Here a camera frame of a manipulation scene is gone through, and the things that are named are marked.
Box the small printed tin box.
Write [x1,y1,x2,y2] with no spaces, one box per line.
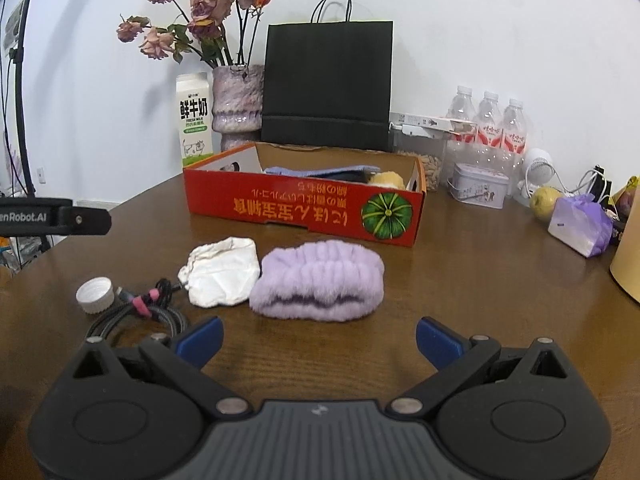
[446,162,511,209]

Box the black stand pole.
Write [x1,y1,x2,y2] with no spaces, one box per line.
[10,0,41,196]

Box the black coiled cable pink tie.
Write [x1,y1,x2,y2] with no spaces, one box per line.
[85,277,192,348]

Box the orange cardboard box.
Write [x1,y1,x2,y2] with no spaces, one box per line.
[182,141,427,250]

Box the pink mottled vase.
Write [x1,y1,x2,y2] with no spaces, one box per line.
[211,63,266,153]

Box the white crumpled cloth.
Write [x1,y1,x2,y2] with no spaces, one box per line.
[177,237,262,309]

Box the small white round fan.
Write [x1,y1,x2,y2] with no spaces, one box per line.
[515,147,558,206]

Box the purple fluffy headband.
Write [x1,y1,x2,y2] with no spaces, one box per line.
[248,240,386,322]

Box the purple plastic bag pack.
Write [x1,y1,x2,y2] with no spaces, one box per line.
[547,195,615,259]

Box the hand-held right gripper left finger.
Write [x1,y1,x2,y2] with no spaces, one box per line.
[72,316,253,417]

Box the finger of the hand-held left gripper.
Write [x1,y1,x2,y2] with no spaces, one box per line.
[56,200,112,236]

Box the clear water bottle red label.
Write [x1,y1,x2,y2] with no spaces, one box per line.
[446,86,476,153]
[501,98,530,158]
[475,91,503,161]

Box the bunch of dried pink roses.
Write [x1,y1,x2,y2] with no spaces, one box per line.
[116,0,273,68]

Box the yellow plush toy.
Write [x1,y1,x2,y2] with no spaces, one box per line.
[367,171,407,191]

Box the white charging cable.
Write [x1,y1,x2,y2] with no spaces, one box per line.
[570,169,615,208]

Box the black paper bag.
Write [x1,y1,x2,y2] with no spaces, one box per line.
[260,0,394,153]

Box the clear plastic snack container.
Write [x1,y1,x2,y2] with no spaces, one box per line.
[392,130,447,192]

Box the blue knit cloth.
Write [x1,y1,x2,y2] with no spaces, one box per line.
[263,164,381,181]

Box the long white carton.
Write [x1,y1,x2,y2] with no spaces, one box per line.
[389,112,476,141]

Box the tan cardboard cylinder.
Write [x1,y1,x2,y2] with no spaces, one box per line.
[608,222,640,306]

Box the white green milk carton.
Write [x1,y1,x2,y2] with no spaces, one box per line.
[175,72,215,168]

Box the white bottle cap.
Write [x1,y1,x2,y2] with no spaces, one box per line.
[76,277,116,314]

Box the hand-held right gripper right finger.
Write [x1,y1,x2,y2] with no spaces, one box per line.
[390,316,569,418]

